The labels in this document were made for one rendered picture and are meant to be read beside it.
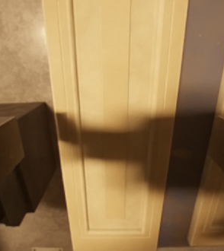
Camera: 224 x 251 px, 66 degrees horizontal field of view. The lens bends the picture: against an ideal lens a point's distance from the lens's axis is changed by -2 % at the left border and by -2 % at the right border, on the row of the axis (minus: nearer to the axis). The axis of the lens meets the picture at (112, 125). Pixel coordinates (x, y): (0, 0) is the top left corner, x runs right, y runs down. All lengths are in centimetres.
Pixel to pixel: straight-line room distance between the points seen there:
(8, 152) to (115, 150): 17
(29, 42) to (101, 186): 124
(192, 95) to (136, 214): 26
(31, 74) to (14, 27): 32
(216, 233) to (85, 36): 47
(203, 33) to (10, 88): 140
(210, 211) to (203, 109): 22
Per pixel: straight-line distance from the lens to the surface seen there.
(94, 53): 27
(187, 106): 32
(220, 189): 41
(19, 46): 147
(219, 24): 32
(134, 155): 31
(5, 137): 20
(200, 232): 48
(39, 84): 144
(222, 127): 21
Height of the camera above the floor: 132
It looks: 69 degrees down
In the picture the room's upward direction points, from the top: 180 degrees counter-clockwise
